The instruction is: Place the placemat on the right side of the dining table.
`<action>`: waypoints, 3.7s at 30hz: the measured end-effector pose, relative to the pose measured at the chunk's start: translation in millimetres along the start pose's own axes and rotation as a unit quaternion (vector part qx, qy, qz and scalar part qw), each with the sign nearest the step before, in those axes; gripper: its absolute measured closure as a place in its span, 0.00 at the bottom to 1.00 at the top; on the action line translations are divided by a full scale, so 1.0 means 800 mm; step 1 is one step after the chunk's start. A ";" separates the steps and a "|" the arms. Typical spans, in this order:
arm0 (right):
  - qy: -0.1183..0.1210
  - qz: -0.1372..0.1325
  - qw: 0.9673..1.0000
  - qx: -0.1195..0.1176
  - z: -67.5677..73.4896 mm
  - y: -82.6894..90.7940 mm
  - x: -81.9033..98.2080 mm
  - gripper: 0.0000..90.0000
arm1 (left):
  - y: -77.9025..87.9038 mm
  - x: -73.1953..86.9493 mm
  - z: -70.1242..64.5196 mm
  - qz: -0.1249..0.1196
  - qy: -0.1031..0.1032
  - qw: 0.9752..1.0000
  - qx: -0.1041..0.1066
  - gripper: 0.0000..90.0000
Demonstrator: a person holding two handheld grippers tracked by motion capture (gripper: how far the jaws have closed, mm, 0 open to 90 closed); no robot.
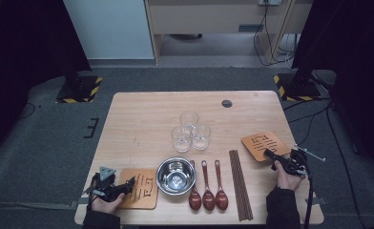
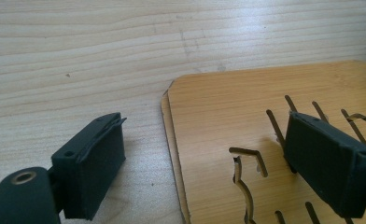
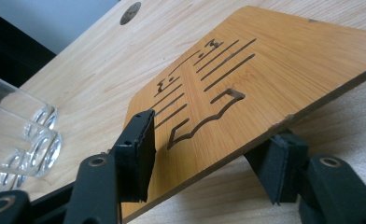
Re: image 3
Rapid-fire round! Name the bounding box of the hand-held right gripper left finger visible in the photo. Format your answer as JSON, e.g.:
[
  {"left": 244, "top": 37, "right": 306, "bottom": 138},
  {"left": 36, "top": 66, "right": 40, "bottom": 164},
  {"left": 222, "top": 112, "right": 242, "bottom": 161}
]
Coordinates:
[{"left": 110, "top": 109, "right": 157, "bottom": 203}]

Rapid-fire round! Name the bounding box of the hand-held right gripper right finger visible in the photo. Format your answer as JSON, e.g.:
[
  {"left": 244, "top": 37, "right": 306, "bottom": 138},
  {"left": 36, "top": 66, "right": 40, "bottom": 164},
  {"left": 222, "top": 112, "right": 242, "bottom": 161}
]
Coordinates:
[{"left": 245, "top": 132, "right": 310, "bottom": 206}]

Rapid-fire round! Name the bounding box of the bamboo trivet with cutouts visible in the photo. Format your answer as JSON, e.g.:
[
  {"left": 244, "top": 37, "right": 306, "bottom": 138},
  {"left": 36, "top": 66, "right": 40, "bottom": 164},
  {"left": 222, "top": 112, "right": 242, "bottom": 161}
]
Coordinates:
[{"left": 120, "top": 5, "right": 366, "bottom": 224}]

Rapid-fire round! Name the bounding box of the clear drinking glass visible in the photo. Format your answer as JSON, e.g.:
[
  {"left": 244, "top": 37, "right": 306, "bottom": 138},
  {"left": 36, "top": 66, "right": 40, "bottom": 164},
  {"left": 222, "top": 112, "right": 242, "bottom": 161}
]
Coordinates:
[
  {"left": 0, "top": 148, "right": 30, "bottom": 201},
  {"left": 0, "top": 78, "right": 59, "bottom": 131},
  {"left": 0, "top": 103, "right": 63, "bottom": 179}
]

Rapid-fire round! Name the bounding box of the round dark table grommet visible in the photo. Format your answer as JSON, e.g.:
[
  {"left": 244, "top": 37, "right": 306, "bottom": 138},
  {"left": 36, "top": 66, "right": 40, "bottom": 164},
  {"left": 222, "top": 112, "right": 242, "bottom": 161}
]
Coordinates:
[{"left": 119, "top": 1, "right": 143, "bottom": 26}]

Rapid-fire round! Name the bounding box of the white partition panel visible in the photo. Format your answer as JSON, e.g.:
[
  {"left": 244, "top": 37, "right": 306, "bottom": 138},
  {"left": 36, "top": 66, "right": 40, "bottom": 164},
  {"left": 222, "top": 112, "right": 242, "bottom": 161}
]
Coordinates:
[{"left": 0, "top": 0, "right": 121, "bottom": 55}]

